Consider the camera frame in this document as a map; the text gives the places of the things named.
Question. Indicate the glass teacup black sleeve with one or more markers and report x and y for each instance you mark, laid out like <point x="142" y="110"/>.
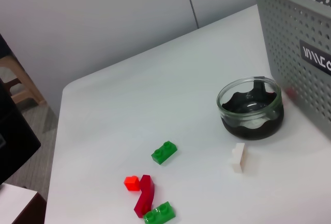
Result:
<point x="248" y="128"/>

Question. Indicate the green building block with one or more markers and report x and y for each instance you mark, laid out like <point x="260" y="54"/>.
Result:
<point x="159" y="213"/>
<point x="164" y="154"/>

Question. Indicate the bright red small cube block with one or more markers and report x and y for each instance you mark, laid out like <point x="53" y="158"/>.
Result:
<point x="131" y="183"/>

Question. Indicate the small white building block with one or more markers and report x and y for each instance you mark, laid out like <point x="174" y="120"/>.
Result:
<point x="239" y="159"/>

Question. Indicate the dark red arch block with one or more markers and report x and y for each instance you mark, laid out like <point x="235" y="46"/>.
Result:
<point x="144" y="193"/>

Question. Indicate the grey perforated storage bin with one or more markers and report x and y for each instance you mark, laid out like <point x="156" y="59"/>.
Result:
<point x="284" y="40"/>

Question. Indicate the beige wooden stool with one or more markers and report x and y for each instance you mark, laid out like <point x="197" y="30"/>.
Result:
<point x="28" y="87"/>

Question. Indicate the black equipment box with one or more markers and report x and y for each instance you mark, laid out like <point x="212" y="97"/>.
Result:
<point x="13" y="136"/>

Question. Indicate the white brown side table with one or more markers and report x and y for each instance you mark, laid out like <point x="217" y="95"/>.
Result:
<point x="15" y="203"/>

